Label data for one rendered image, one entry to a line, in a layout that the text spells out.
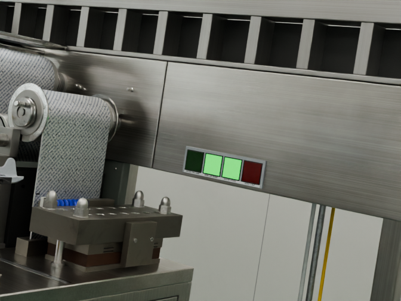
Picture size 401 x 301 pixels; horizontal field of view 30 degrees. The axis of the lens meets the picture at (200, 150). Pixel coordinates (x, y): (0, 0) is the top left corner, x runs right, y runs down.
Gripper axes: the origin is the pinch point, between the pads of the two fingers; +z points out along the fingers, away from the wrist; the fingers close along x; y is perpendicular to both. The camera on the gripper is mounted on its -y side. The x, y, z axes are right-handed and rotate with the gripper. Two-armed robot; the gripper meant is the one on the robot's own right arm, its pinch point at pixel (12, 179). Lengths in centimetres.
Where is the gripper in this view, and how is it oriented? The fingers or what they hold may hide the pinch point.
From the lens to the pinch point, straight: 185.0
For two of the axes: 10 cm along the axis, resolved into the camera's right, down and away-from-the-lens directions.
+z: 5.8, 0.4, 8.2
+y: 1.3, -9.9, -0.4
